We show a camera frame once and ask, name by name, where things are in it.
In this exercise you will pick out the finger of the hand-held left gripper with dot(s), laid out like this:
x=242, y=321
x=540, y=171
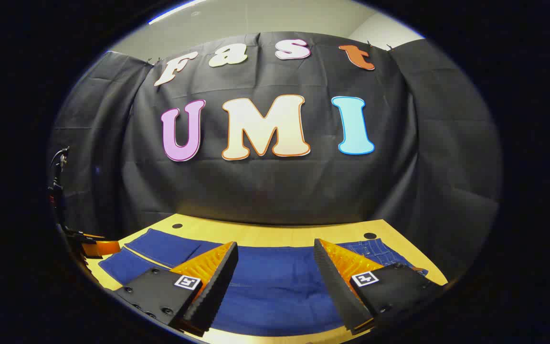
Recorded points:
x=100, y=248

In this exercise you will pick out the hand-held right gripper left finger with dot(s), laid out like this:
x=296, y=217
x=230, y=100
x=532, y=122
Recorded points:
x=215, y=286

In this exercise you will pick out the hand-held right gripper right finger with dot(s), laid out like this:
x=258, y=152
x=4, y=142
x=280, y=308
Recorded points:
x=337, y=286

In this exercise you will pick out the blue denim jeans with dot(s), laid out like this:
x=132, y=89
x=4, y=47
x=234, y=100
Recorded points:
x=275, y=286

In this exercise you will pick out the black backdrop cloth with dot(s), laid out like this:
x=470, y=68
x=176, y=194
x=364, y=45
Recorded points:
x=275, y=191

